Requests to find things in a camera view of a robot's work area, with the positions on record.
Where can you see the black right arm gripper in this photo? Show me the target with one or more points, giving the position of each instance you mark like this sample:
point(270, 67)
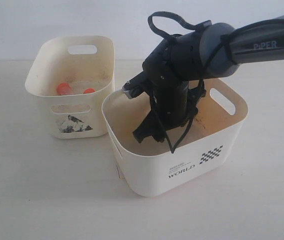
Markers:
point(170, 108)

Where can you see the orange-capped clear tube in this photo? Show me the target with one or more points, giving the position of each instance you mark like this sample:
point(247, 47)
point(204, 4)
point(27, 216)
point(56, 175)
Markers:
point(89, 91)
point(64, 89)

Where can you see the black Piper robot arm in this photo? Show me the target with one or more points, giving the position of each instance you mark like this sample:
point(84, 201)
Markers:
point(173, 74)

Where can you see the large cream WORLD bin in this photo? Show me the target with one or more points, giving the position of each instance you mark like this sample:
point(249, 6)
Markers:
point(149, 167)

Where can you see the small cream plastic bin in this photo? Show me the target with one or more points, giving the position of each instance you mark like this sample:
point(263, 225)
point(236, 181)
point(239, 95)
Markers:
point(82, 62)

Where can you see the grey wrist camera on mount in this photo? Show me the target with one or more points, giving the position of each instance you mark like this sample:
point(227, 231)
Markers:
point(136, 86)

